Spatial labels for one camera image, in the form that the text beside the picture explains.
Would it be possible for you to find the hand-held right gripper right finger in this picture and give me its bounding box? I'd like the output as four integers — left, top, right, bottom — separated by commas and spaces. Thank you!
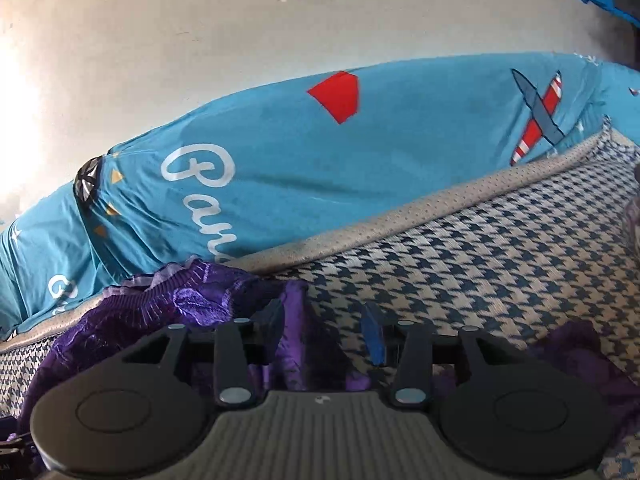
362, 302, 501, 407

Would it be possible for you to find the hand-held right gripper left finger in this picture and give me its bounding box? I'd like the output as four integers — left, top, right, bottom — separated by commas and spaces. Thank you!
120, 300, 286, 407

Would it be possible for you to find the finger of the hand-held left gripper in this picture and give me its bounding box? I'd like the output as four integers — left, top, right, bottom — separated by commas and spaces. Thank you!
0, 437, 36, 480

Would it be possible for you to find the purple floral garment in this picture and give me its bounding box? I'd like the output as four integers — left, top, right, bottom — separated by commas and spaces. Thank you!
15, 257, 640, 441

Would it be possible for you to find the beige dotted cloth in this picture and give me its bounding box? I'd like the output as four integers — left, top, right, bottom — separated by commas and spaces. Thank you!
0, 132, 613, 356

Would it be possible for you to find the houndstooth seat cover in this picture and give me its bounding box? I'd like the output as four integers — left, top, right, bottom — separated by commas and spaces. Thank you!
0, 130, 640, 480

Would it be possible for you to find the teal printed sofa cover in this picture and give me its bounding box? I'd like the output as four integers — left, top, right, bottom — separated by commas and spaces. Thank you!
0, 50, 640, 341

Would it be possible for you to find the grey striped cloth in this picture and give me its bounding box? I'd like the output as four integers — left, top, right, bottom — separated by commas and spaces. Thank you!
620, 160, 640, 253

